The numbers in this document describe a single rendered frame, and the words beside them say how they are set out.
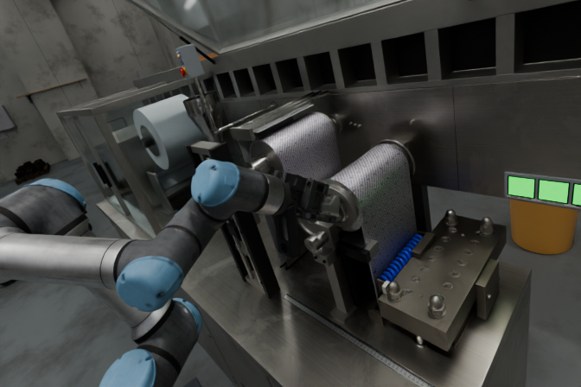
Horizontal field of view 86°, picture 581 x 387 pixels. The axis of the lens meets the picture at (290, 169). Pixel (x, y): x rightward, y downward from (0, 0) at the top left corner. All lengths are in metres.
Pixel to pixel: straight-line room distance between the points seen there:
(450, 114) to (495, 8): 0.25
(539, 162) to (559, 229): 1.61
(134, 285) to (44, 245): 0.20
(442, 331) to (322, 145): 0.56
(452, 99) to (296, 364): 0.78
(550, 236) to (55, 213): 2.44
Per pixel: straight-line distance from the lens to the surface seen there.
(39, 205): 0.81
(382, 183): 0.81
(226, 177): 0.49
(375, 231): 0.83
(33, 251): 0.64
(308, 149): 0.93
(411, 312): 0.82
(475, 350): 0.93
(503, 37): 0.84
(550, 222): 2.44
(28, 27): 11.56
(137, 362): 0.83
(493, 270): 0.93
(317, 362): 0.93
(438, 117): 0.92
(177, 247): 0.50
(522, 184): 0.93
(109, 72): 11.96
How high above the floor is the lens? 1.65
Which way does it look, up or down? 23 degrees down
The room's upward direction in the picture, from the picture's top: 16 degrees counter-clockwise
